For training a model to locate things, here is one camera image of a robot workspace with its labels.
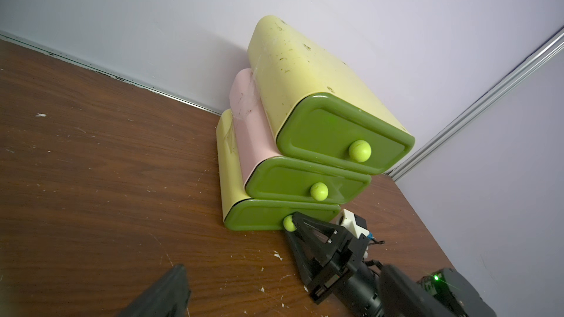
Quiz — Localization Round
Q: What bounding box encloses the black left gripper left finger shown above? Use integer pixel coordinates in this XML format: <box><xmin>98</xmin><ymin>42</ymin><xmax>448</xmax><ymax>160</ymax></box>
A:
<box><xmin>117</xmin><ymin>264</ymin><xmax>192</xmax><ymax>317</ymax></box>

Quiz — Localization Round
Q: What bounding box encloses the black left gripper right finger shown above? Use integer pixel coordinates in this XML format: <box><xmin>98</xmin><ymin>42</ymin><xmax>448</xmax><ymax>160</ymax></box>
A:
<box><xmin>379</xmin><ymin>265</ymin><xmax>454</xmax><ymax>316</ymax></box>

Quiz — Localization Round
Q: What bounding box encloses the green drawer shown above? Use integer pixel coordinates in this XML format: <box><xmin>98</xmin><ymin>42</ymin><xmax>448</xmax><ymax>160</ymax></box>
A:
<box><xmin>276</xmin><ymin>93</ymin><xmax>415</xmax><ymax>176</ymax></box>
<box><xmin>222</xmin><ymin>199</ymin><xmax>341</xmax><ymax>231</ymax></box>
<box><xmin>242</xmin><ymin>156</ymin><xmax>372</xmax><ymax>204</ymax></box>

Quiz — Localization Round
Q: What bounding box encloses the yellow-green drawer cabinet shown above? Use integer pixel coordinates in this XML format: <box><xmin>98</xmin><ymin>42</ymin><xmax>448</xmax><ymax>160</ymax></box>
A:
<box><xmin>216</xmin><ymin>16</ymin><xmax>413</xmax><ymax>204</ymax></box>

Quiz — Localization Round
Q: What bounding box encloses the green top drawer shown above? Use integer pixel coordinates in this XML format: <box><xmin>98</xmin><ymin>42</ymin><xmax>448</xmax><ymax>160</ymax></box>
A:
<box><xmin>276</xmin><ymin>93</ymin><xmax>415</xmax><ymax>176</ymax></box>

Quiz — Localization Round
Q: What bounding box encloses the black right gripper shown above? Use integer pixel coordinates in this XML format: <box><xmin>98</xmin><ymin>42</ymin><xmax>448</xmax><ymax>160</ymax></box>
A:
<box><xmin>283</xmin><ymin>212</ymin><xmax>496</xmax><ymax>316</ymax></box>

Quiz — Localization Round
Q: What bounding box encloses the green bottom drawer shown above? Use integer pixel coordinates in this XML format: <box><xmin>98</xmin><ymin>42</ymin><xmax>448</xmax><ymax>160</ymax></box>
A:
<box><xmin>222</xmin><ymin>199</ymin><xmax>341</xmax><ymax>231</ymax></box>

